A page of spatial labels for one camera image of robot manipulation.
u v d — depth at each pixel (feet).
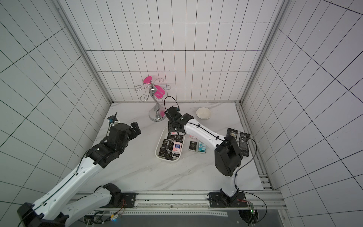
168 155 2.85
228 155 1.53
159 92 2.88
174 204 2.38
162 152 2.90
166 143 3.00
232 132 3.28
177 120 2.03
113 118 2.03
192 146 2.99
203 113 3.52
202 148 2.95
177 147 2.83
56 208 1.30
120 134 1.73
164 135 3.15
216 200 2.31
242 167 1.70
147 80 3.09
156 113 3.61
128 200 2.39
